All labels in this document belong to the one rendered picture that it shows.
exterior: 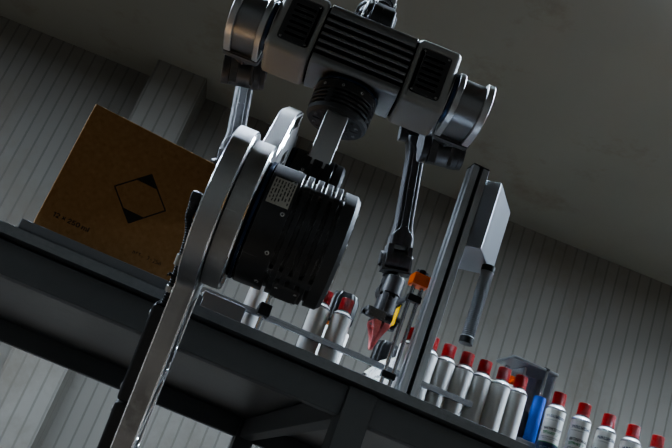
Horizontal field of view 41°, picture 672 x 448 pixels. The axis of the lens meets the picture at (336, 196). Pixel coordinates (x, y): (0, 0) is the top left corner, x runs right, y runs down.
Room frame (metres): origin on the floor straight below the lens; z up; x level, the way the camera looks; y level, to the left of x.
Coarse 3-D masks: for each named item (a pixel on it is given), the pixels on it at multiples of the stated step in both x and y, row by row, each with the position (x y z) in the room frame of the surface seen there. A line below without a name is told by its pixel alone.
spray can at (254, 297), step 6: (252, 288) 2.11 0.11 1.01; (252, 294) 2.11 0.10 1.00; (258, 294) 2.10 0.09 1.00; (264, 294) 2.11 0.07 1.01; (246, 300) 2.11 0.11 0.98; (252, 300) 2.11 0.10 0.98; (258, 300) 2.11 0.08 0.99; (264, 300) 2.11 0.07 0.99; (252, 306) 2.10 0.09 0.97; (246, 312) 2.11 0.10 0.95; (246, 318) 2.10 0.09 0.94; (252, 318) 2.11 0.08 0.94; (246, 324) 2.10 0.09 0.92; (252, 324) 2.11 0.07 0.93
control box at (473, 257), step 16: (496, 192) 2.02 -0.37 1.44; (480, 208) 2.03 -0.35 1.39; (496, 208) 2.03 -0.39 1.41; (480, 224) 2.02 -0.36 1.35; (496, 224) 2.07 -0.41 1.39; (480, 240) 2.02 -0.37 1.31; (496, 240) 2.11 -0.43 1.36; (464, 256) 2.10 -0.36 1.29; (480, 256) 2.06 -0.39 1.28; (496, 256) 2.16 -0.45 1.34; (480, 272) 2.17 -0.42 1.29
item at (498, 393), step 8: (504, 368) 2.21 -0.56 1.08; (496, 376) 2.23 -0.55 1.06; (504, 376) 2.21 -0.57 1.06; (496, 384) 2.20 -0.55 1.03; (504, 384) 2.20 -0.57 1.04; (488, 392) 2.22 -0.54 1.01; (496, 392) 2.20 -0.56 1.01; (504, 392) 2.20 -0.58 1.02; (488, 400) 2.21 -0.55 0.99; (496, 400) 2.20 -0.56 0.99; (504, 400) 2.20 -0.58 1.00; (488, 408) 2.21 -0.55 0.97; (496, 408) 2.20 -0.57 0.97; (504, 408) 2.21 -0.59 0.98; (488, 416) 2.20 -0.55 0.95; (496, 416) 2.20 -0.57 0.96; (480, 424) 2.22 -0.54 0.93; (488, 424) 2.20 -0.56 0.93; (496, 424) 2.20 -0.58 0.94
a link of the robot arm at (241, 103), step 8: (240, 88) 2.13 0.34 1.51; (248, 88) 2.13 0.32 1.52; (240, 96) 2.12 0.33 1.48; (248, 96) 2.12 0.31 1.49; (232, 104) 2.12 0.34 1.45; (240, 104) 2.11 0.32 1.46; (248, 104) 2.12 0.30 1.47; (232, 112) 2.11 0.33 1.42; (240, 112) 2.10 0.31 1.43; (248, 112) 2.11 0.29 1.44; (232, 120) 2.10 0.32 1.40; (240, 120) 2.10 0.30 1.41; (232, 128) 2.09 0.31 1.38; (224, 144) 2.07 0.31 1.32
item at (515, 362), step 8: (496, 360) 2.38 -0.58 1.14; (504, 360) 2.34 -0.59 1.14; (512, 360) 2.31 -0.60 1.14; (520, 360) 2.28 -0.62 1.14; (512, 368) 2.39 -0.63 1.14; (528, 368) 2.33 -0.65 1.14; (536, 368) 2.30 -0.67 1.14; (544, 368) 2.29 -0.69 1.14; (536, 376) 2.37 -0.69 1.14; (552, 376) 2.31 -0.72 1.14
